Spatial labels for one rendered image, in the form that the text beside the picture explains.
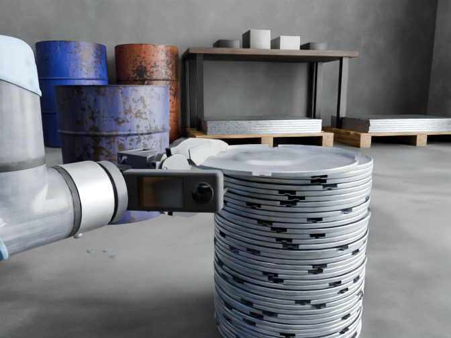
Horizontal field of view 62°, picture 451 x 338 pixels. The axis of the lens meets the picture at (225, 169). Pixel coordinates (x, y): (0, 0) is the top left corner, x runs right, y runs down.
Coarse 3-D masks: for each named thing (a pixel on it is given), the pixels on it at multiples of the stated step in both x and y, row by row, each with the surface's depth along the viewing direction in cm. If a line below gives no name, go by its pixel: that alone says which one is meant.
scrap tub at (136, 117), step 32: (64, 96) 126; (96, 96) 122; (128, 96) 125; (160, 96) 135; (64, 128) 130; (96, 128) 125; (128, 128) 127; (160, 128) 137; (64, 160) 135; (96, 160) 127
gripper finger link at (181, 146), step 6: (186, 138) 50; (192, 138) 49; (198, 138) 50; (174, 144) 48; (180, 144) 48; (186, 144) 48; (192, 144) 49; (198, 144) 50; (168, 150) 47; (174, 150) 47; (180, 150) 48; (186, 150) 49; (168, 156) 47; (186, 156) 49
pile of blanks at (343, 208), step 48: (240, 192) 62; (288, 192) 59; (336, 192) 58; (240, 240) 65; (288, 240) 60; (336, 240) 60; (240, 288) 66; (288, 288) 61; (336, 288) 62; (240, 336) 67; (288, 336) 64; (336, 336) 64
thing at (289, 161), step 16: (256, 144) 80; (208, 160) 64; (224, 160) 64; (240, 160) 62; (256, 160) 60; (272, 160) 60; (288, 160) 60; (304, 160) 62; (320, 160) 64; (336, 160) 64; (352, 160) 64; (272, 176) 52; (288, 176) 51
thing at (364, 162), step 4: (328, 148) 81; (332, 148) 81; (336, 148) 80; (340, 148) 79; (348, 152) 77; (352, 152) 76; (356, 152) 75; (360, 156) 73; (368, 156) 70; (356, 160) 68; (360, 160) 68; (364, 160) 68; (368, 160) 68; (372, 160) 65; (360, 164) 64; (364, 164) 61; (368, 164) 62; (356, 168) 60; (360, 168) 60; (340, 172) 58
